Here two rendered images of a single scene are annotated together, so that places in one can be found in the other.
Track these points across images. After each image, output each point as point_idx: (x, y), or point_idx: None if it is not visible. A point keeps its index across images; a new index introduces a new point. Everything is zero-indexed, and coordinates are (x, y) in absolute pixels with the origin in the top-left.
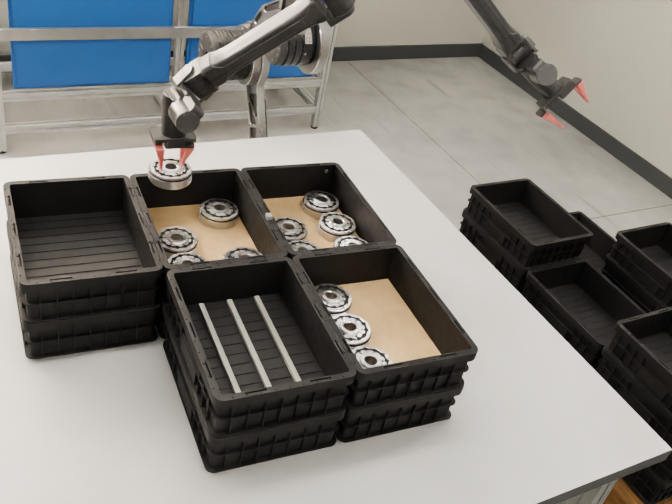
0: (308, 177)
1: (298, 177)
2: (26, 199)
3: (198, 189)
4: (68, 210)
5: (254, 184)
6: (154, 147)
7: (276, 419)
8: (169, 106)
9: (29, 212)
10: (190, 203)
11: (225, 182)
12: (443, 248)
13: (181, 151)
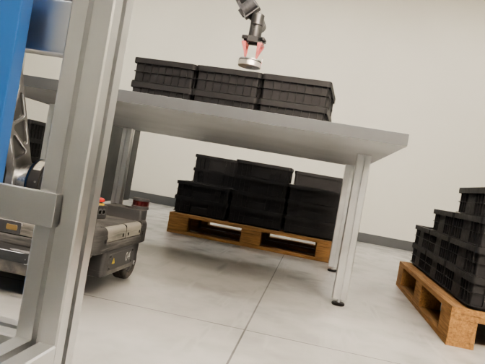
0: (152, 68)
1: (159, 68)
2: (318, 92)
3: (219, 80)
4: (293, 98)
5: (185, 74)
6: (263, 46)
7: None
8: (264, 21)
9: (315, 100)
10: (221, 90)
11: (204, 74)
12: None
13: (245, 50)
